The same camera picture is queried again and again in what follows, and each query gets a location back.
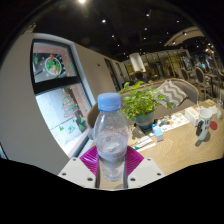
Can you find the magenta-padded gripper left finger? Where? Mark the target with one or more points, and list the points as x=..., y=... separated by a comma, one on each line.
x=85, y=165

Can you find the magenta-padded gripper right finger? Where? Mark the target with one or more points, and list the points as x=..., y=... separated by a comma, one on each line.
x=140, y=168

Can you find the clear blue-capped water bottle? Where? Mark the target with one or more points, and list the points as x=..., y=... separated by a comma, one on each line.
x=111, y=136

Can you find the white sheet with pens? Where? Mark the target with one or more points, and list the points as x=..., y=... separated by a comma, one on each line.
x=144, y=144

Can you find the white printed leaflet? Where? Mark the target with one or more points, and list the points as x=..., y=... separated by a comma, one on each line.
x=175, y=122

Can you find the green potted plant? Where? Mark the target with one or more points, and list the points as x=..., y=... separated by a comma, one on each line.
x=141, y=103

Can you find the window with festive decals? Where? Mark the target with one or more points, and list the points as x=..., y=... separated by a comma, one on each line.
x=55, y=100

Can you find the white napkin box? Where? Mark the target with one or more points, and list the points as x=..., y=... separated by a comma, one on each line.
x=191, y=116

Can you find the grey zigzag cushion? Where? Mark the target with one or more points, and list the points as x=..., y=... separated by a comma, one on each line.
x=171, y=94

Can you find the person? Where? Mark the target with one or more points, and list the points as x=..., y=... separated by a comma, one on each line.
x=140, y=78

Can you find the grey curved sofa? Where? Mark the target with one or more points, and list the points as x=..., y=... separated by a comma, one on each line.
x=190, y=88

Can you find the white round column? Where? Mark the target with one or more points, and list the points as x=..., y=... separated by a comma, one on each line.
x=137, y=62

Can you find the group of dining chairs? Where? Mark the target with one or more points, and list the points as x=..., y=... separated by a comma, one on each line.
x=201, y=78

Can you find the group of ceiling lights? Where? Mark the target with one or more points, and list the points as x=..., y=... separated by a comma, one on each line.
x=103, y=21

